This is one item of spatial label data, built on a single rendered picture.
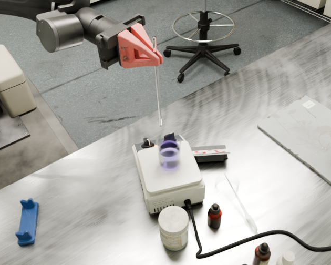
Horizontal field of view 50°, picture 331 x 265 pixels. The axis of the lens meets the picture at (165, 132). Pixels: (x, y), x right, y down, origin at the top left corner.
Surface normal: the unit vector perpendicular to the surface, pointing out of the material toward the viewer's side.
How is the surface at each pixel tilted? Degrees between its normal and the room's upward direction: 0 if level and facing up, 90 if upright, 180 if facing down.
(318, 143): 0
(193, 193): 90
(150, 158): 0
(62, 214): 0
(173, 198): 90
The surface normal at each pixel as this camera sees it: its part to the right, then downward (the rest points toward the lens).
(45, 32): -0.68, 0.37
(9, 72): -0.05, -0.69
